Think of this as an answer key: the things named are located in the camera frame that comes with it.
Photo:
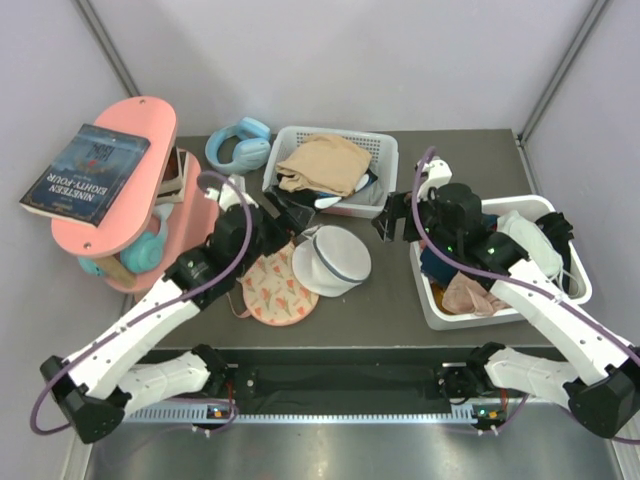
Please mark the dark blue hardcover book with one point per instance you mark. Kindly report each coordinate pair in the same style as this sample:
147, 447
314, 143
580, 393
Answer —
86, 177

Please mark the navy lace garment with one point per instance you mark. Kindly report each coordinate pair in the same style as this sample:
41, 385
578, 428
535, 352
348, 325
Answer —
435, 269

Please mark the floral mesh laundry bag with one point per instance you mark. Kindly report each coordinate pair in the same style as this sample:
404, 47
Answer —
271, 292

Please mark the black garment in basket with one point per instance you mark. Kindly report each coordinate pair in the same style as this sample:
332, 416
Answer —
368, 192

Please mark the teal headphones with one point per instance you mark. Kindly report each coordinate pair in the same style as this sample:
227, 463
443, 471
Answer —
146, 252

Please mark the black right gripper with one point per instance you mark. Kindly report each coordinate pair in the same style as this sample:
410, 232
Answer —
400, 207

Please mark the stacked books on shelf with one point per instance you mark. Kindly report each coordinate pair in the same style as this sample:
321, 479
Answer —
173, 184

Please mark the white bra in bin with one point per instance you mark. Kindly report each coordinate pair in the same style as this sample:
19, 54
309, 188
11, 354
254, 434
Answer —
546, 246

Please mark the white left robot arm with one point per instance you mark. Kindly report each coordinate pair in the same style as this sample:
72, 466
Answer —
102, 384

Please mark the white plastic bin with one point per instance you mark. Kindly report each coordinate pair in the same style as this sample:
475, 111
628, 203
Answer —
531, 207

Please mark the pink two-tier shelf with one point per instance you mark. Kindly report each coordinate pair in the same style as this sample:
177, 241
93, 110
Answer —
190, 222

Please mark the blue headphones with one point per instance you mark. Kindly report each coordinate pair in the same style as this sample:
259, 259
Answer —
249, 154

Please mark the white mesh laundry bag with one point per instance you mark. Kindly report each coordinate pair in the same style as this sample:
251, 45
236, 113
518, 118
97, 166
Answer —
330, 261

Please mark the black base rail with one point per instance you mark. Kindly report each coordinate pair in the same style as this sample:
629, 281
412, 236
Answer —
348, 381

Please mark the beige garment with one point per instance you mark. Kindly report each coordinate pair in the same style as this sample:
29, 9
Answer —
326, 163

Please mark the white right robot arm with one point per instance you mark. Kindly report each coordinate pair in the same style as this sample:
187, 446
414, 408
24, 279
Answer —
598, 379

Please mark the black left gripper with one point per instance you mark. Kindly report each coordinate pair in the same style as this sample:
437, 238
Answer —
294, 216

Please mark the pink garment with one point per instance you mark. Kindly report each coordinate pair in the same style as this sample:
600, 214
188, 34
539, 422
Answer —
466, 296

